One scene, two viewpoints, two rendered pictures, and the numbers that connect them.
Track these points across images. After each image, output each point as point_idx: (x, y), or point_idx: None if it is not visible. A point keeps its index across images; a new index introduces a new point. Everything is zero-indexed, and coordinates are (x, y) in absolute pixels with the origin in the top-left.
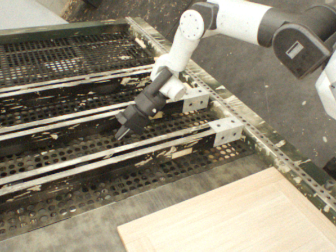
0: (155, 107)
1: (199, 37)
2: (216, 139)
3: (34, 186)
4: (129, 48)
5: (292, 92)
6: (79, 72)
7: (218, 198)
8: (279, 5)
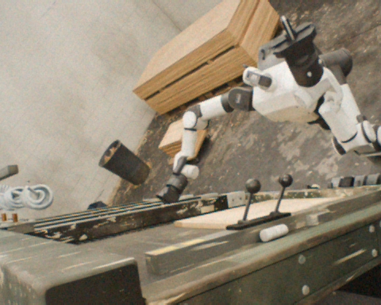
0: (181, 183)
1: (194, 122)
2: (228, 200)
3: (111, 217)
4: None
5: None
6: None
7: (237, 208)
8: (258, 175)
